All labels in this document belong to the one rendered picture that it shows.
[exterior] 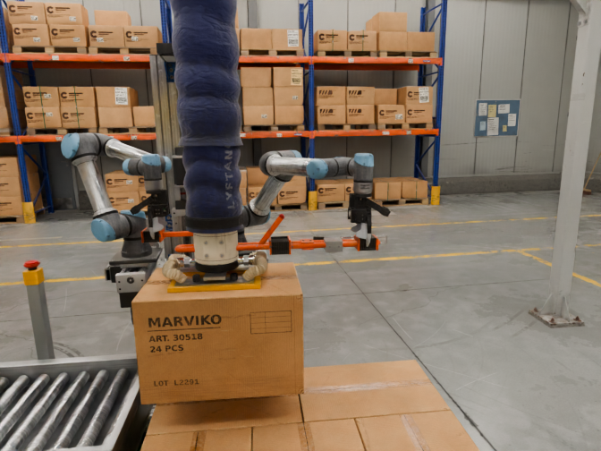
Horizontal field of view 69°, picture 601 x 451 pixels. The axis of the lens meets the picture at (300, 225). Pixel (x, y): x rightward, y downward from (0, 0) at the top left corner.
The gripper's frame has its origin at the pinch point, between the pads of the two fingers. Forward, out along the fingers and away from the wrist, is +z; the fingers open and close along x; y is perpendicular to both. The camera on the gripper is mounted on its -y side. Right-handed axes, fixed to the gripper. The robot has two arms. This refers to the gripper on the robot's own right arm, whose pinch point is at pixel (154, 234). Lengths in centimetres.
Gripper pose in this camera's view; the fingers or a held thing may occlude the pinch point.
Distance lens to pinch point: 206.3
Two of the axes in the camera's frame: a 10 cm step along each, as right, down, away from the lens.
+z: 0.3, 9.8, 2.1
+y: 9.9, -0.5, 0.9
